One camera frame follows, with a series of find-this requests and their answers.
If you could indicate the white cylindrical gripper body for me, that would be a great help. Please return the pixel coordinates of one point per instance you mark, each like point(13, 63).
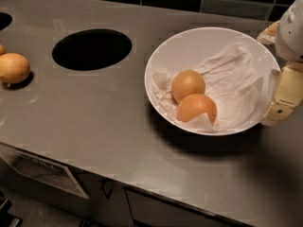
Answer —
point(291, 35)

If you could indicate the white ceramic bowl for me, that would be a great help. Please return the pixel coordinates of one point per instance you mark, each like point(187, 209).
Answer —
point(186, 50)

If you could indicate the orange at bowl back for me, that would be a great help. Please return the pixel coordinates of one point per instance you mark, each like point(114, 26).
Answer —
point(186, 83)

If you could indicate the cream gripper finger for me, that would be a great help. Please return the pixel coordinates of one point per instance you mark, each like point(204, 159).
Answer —
point(285, 93)
point(268, 35)

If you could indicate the large orange on counter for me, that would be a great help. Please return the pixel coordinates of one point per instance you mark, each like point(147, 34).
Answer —
point(14, 68)

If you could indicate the paper sign on cabinet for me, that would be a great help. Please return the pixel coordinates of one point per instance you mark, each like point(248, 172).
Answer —
point(42, 170)

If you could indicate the dark cabinet drawer front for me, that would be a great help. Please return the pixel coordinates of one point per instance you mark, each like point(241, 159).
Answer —
point(150, 211)

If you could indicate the white paper napkin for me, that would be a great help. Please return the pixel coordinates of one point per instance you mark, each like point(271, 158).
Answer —
point(231, 81)

